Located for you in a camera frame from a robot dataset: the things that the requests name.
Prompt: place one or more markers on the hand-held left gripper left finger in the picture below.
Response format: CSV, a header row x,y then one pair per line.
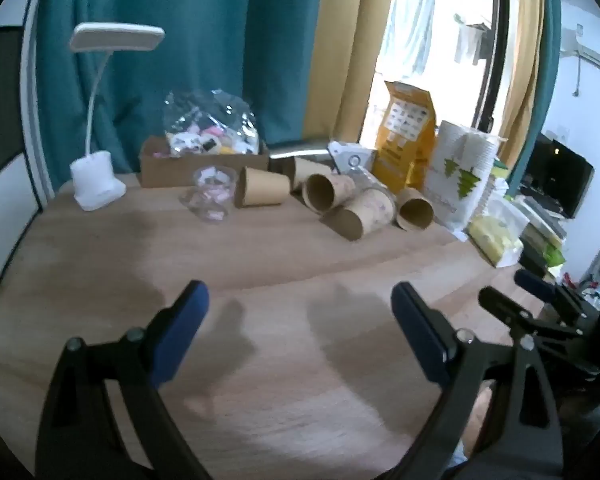
x,y
180,330

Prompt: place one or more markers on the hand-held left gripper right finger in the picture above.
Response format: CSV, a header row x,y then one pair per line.
x,y
420,332

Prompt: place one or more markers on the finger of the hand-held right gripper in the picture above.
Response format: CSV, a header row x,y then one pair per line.
x,y
500,305
532,282

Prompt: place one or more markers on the brown paper cup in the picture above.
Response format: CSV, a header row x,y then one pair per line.
x,y
305,167
325,192
414,210
360,215
260,187

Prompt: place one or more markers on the stack of books and papers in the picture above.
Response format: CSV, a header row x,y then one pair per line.
x,y
545,232

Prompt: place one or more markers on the plastic bag of yellow sponges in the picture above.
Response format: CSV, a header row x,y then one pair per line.
x,y
497,232

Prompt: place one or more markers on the black monitor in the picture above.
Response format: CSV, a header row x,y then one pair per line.
x,y
560,175

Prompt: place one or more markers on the white bag with green trees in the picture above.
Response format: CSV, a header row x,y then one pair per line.
x,y
455,180

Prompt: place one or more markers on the brown cardboard box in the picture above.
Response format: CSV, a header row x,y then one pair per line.
x,y
155,167

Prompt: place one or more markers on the white desk lamp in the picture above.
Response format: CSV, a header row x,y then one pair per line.
x,y
97,180

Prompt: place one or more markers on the orange paper bag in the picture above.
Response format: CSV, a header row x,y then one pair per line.
x,y
405,135

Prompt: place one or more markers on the teal curtain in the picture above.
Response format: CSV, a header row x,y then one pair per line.
x,y
547,85
180,35

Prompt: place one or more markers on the clear plastic bag of trinkets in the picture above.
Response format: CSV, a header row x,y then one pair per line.
x,y
207,125

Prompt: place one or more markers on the yellow curtain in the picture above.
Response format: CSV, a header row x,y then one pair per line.
x,y
350,45
522,60

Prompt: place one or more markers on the white air conditioner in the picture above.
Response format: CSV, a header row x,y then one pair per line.
x,y
592,50

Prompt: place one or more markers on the hanging white garment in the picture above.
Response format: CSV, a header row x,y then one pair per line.
x,y
467,42

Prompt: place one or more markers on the hanging pale blue cloth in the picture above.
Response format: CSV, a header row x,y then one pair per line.
x,y
412,25

